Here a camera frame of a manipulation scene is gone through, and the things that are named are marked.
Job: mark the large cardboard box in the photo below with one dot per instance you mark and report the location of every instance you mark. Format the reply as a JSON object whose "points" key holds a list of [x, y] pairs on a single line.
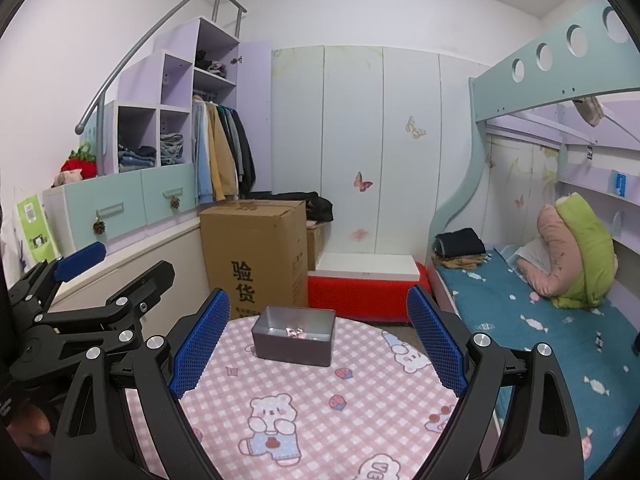
{"points": [[250, 245]]}

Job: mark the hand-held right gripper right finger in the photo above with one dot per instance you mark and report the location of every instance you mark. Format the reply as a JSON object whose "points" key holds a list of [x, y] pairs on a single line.
{"points": [[435, 340]]}

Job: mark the grey metal handrail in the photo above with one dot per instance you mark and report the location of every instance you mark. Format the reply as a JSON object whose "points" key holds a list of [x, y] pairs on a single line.
{"points": [[103, 140]]}

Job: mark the pink pillow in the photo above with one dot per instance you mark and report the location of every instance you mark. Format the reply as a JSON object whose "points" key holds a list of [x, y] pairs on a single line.
{"points": [[555, 240]]}

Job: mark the yellow butterfly sticker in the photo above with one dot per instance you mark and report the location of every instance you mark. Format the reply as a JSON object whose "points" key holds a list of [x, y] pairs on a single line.
{"points": [[416, 128]]}

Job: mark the grey and black clothes heap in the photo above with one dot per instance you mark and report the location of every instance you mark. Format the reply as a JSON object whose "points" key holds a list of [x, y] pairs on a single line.
{"points": [[215, 66]]}

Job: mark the light blue hanging shirt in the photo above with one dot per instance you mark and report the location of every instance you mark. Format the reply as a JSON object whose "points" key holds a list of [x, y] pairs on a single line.
{"points": [[202, 160]]}

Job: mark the blue patterned bed sheet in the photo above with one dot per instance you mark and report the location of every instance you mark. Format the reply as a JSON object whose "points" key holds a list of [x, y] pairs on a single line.
{"points": [[550, 350]]}

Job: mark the teal drawer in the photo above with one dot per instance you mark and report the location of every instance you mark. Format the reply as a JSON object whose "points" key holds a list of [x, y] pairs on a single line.
{"points": [[167, 185], [100, 200]]}

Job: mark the pink butterfly sticker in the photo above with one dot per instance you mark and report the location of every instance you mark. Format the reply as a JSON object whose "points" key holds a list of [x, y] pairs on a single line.
{"points": [[362, 181]]}

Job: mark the person's left hand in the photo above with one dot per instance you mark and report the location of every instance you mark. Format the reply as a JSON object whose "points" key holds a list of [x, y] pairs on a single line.
{"points": [[30, 422]]}

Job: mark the strawberry plush toy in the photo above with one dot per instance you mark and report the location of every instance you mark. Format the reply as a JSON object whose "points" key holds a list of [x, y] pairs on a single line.
{"points": [[80, 165]]}

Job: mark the pink flower sticker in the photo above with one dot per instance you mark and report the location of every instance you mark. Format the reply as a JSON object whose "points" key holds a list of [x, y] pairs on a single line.
{"points": [[359, 235]]}

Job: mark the grey tin box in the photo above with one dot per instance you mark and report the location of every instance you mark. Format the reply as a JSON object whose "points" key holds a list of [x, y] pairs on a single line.
{"points": [[290, 352]]}

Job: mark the mustard hanging jacket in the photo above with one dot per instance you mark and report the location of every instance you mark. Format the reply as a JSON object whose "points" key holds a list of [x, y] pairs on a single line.
{"points": [[222, 160]]}

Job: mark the purple stepped shelf unit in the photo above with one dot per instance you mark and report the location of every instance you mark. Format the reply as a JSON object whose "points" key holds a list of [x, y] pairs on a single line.
{"points": [[175, 67]]}

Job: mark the folded black clothes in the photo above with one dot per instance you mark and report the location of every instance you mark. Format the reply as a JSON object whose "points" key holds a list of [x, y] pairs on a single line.
{"points": [[457, 241]]}

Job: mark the green blanket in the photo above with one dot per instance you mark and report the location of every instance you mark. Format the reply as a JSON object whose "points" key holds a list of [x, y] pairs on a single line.
{"points": [[590, 250]]}

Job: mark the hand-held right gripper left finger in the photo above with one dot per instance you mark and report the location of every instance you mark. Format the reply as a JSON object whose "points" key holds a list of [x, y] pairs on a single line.
{"points": [[200, 345]]}

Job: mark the folded light jeans stack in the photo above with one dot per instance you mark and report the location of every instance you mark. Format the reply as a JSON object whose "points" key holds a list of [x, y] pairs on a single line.
{"points": [[171, 150]]}

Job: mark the white board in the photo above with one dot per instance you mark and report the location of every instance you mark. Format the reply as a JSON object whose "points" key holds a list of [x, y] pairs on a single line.
{"points": [[370, 265]]}

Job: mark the red bench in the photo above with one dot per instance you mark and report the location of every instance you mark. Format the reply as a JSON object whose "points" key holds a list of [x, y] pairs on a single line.
{"points": [[360, 295]]}

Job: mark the pink checked tablecloth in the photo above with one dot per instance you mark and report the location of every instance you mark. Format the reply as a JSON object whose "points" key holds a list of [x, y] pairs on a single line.
{"points": [[310, 400]]}

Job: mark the pinecone ornament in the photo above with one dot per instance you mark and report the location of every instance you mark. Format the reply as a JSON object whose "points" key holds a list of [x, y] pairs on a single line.
{"points": [[99, 226], [175, 203]]}

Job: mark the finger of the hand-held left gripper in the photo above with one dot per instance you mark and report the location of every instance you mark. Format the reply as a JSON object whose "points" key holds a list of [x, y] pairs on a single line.
{"points": [[155, 282], [80, 260]]}

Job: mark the white wardrobe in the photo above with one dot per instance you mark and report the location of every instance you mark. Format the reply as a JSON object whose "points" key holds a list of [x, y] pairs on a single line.
{"points": [[350, 110]]}

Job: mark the small cardboard box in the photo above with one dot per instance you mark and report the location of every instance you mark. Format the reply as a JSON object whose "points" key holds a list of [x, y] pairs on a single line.
{"points": [[314, 247]]}

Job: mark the white pillow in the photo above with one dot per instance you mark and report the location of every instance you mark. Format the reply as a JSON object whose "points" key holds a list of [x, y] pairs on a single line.
{"points": [[527, 255]]}

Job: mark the beige cloth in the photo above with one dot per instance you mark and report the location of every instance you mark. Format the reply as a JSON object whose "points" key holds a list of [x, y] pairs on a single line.
{"points": [[590, 110]]}

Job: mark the folded dark jeans stack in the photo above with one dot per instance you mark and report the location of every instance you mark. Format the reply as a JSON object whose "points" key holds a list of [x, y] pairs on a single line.
{"points": [[137, 157]]}

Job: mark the green paper bag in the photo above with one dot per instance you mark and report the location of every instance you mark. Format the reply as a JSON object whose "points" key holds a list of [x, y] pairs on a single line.
{"points": [[37, 230]]}

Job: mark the white lower cabinet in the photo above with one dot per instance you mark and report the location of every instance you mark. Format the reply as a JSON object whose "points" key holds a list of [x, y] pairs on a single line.
{"points": [[150, 255]]}

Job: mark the teal bunk bed frame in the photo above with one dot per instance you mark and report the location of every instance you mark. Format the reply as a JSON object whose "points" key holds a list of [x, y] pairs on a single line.
{"points": [[500, 95]]}

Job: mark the dark hanging jackets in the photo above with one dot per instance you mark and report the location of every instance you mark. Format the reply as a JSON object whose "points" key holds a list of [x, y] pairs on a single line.
{"points": [[245, 155]]}

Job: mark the blue hanging tag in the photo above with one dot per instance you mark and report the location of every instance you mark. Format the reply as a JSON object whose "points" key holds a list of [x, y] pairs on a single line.
{"points": [[621, 184]]}

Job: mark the folded tan clothes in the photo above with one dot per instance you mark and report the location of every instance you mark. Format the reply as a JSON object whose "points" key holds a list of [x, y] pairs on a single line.
{"points": [[460, 261]]}

